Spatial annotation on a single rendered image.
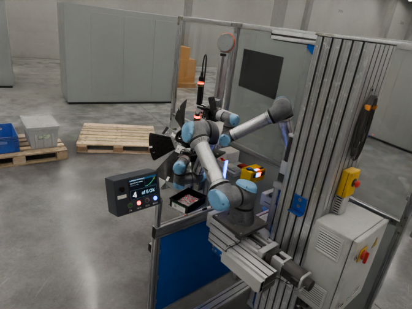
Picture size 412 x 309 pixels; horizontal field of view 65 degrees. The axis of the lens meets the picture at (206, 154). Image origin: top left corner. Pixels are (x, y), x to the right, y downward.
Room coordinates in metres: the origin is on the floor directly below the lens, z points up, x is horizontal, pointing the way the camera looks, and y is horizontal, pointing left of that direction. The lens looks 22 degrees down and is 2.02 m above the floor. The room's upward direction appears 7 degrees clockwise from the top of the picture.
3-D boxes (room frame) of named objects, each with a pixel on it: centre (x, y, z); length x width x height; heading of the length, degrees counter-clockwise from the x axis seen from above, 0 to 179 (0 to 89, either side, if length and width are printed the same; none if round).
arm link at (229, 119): (2.08, -0.13, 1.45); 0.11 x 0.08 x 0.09; 53
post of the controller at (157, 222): (1.62, 0.24, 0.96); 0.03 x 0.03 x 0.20; 43
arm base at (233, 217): (1.54, -0.24, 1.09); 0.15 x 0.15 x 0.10
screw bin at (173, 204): (1.99, 0.09, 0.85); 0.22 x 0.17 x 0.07; 148
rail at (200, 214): (1.92, -0.08, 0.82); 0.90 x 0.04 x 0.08; 133
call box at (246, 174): (2.19, -0.36, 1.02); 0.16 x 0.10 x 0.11; 133
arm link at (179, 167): (1.84, 0.15, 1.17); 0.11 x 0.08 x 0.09; 170
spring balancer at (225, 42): (2.95, -0.05, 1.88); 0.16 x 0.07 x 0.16; 78
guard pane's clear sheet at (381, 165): (2.74, -0.43, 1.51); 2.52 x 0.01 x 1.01; 43
